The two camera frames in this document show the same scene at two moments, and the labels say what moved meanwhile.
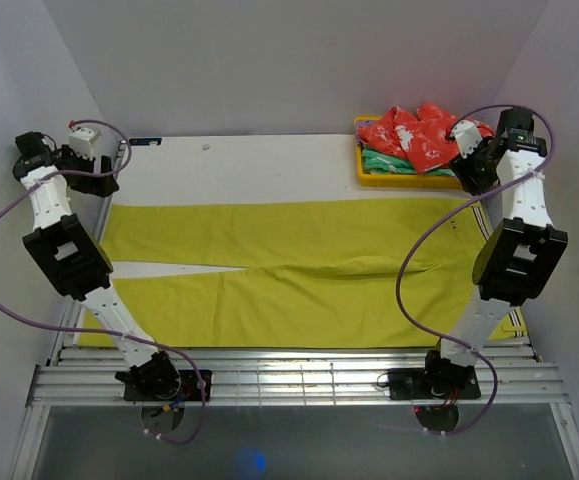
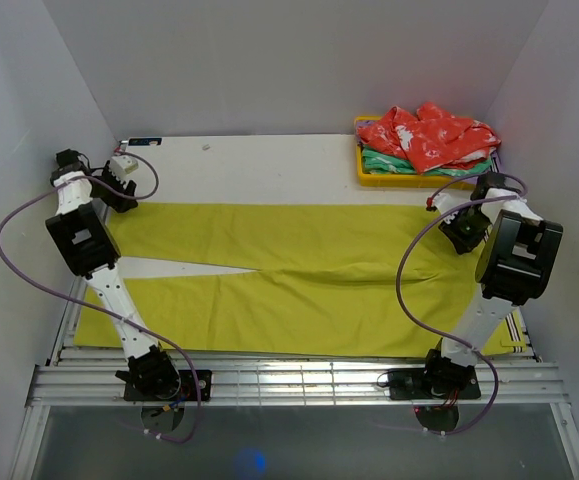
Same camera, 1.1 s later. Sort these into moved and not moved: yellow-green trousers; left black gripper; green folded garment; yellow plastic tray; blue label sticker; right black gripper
Moved: right black gripper; left black gripper
Not moved: green folded garment; yellow-green trousers; yellow plastic tray; blue label sticker
